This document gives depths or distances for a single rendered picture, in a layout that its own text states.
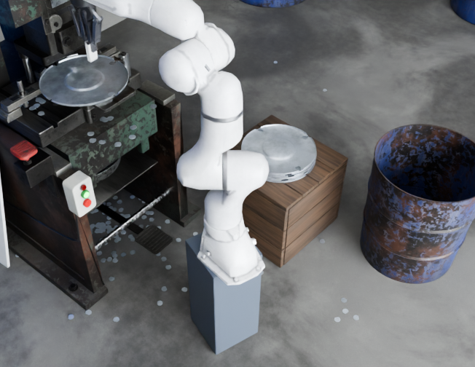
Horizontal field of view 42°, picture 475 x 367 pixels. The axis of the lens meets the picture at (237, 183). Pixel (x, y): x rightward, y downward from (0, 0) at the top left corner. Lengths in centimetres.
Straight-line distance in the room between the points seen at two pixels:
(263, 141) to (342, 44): 152
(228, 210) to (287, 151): 67
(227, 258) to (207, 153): 37
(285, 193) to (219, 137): 74
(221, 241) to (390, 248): 80
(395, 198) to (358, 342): 54
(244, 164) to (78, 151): 63
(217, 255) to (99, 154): 56
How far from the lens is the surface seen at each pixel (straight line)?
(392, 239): 236
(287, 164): 232
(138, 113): 219
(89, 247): 224
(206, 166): 164
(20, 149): 192
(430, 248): 236
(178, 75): 151
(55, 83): 212
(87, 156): 210
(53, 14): 200
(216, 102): 154
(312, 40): 382
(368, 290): 247
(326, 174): 236
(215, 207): 176
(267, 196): 226
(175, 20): 154
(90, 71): 214
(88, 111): 211
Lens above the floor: 195
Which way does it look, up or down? 44 degrees down
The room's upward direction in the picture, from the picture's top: 1 degrees clockwise
